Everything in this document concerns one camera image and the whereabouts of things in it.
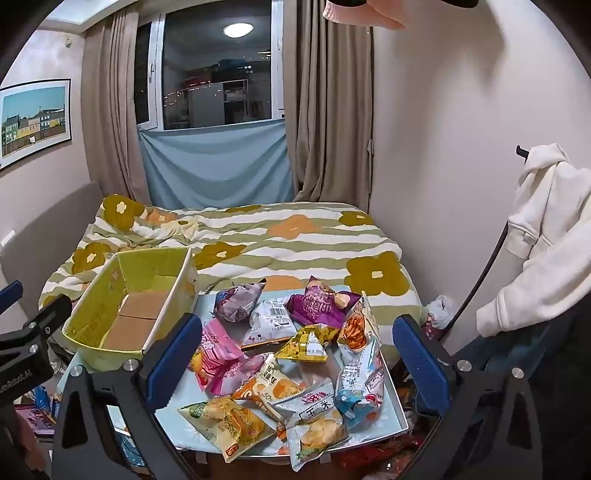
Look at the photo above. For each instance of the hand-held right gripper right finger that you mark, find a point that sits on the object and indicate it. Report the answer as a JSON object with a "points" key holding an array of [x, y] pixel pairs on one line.
{"points": [[420, 364]]}

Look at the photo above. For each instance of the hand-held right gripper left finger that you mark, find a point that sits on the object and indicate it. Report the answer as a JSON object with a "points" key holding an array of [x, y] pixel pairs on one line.
{"points": [[173, 360]]}

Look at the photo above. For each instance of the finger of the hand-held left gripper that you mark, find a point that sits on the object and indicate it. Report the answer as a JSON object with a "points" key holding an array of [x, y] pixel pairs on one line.
{"points": [[10, 297], [39, 323]]}

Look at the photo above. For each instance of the pink snack packet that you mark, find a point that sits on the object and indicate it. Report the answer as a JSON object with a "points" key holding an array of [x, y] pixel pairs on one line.
{"points": [[221, 362]]}

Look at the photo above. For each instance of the tall blue orange snack packet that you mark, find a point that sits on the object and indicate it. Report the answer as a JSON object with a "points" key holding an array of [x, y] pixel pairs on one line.
{"points": [[358, 369]]}

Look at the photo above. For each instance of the yellow green snack packet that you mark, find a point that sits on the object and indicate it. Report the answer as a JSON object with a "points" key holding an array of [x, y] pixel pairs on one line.
{"points": [[226, 422]]}

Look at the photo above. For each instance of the red blue snack packet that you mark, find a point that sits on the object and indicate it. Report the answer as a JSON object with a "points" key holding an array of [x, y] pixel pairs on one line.
{"points": [[235, 302]]}

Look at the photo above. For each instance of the orange white chip packet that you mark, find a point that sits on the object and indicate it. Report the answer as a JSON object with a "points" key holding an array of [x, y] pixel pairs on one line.
{"points": [[270, 385]]}

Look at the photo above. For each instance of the white barcode snack packet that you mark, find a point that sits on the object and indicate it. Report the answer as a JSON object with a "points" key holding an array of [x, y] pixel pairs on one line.
{"points": [[272, 321]]}

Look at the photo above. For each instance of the purple snack packet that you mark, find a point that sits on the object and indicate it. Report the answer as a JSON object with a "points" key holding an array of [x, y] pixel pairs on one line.
{"points": [[318, 307]]}

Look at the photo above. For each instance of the white grey snack packet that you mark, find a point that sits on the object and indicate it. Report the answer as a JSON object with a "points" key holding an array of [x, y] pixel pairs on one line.
{"points": [[307, 399]]}

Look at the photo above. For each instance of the clear chip packet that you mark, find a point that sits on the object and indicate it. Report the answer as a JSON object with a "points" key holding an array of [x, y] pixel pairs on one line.
{"points": [[316, 436]]}

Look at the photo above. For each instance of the pink box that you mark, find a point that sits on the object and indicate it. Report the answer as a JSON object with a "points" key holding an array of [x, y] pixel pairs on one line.
{"points": [[32, 420]]}

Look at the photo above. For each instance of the daisy print folding table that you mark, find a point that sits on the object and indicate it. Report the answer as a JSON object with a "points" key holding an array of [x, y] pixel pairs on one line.
{"points": [[391, 406]]}

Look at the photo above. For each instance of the white plastic bag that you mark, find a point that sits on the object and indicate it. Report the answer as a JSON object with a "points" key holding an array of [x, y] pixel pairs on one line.
{"points": [[438, 309]]}

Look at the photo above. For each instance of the grey padded headboard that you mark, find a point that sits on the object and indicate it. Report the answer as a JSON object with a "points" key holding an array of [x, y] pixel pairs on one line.
{"points": [[41, 230]]}

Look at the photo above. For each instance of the brown paper card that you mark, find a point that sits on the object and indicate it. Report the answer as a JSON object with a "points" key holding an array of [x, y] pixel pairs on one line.
{"points": [[258, 344]]}

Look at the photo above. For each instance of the pile of red packets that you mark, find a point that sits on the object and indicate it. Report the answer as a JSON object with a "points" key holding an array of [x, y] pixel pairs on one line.
{"points": [[397, 454]]}

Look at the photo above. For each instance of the dark blue jeans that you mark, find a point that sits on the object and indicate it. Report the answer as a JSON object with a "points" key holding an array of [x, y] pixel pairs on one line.
{"points": [[531, 355]]}

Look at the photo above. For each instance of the black curved pole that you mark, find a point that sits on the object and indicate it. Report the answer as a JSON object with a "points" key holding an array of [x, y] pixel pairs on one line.
{"points": [[485, 272]]}

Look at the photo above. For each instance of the floral striped blanket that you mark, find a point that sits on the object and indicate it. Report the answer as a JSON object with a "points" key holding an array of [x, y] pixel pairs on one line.
{"points": [[277, 249]]}

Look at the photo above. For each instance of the white hoodie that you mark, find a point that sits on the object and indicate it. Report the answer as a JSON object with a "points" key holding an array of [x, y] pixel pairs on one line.
{"points": [[549, 221]]}

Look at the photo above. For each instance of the light blue cloth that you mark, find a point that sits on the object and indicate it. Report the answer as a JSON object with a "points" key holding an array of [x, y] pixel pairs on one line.
{"points": [[212, 166]]}

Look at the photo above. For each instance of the beige curtain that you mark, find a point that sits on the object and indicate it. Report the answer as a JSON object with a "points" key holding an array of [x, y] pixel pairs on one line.
{"points": [[111, 115], [328, 115]]}

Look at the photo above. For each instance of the window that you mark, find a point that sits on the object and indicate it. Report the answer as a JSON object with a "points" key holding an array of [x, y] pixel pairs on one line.
{"points": [[207, 83]]}

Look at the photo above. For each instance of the pink garment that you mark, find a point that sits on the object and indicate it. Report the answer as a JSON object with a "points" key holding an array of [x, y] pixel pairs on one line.
{"points": [[360, 14]]}

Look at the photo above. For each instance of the white wall socket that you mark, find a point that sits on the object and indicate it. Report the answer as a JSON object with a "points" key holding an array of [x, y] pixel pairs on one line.
{"points": [[6, 238]]}

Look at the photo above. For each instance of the framed wall picture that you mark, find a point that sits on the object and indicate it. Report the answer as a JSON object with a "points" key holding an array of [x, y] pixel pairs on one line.
{"points": [[32, 120]]}

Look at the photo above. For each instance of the black wall hook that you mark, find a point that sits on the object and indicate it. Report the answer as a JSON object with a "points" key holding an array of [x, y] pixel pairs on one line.
{"points": [[521, 151]]}

